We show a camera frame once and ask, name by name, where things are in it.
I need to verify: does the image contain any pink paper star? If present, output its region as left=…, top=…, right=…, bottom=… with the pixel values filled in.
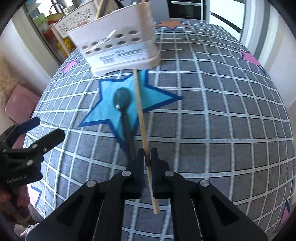
left=237, top=49, right=266, bottom=74
left=59, top=60, right=79, bottom=75

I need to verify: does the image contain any pink paper star left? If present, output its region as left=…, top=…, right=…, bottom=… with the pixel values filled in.
left=59, top=60, right=79, bottom=75

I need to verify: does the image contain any white refrigerator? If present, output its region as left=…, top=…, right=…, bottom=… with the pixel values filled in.
left=209, top=1, right=245, bottom=40

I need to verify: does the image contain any white perforated storage cart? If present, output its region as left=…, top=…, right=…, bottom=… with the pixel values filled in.
left=51, top=1, right=97, bottom=57

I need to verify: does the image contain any blue paper star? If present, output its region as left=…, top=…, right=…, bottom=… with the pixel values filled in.
left=79, top=70, right=182, bottom=150

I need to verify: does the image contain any bamboo chopstick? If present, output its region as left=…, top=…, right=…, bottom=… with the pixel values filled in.
left=133, top=69, right=160, bottom=214

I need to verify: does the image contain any steel spoon black handle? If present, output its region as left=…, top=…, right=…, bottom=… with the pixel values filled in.
left=113, top=87, right=137, bottom=161

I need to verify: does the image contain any black built-in oven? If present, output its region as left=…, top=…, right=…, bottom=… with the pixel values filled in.
left=167, top=0, right=207, bottom=21

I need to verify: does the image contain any grey checked tablecloth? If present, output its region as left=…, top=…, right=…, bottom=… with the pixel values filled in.
left=25, top=22, right=295, bottom=239

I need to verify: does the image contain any beige plastic utensil holder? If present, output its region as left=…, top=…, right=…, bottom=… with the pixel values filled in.
left=68, top=1, right=160, bottom=77

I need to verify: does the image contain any pink paper star right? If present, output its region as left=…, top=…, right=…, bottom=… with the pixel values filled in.
left=237, top=49, right=266, bottom=74

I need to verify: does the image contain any orange paper star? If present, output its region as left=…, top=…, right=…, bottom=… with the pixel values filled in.
left=154, top=21, right=189, bottom=31

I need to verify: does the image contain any kitchen faucet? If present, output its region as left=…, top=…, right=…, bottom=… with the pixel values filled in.
left=49, top=0, right=67, bottom=14

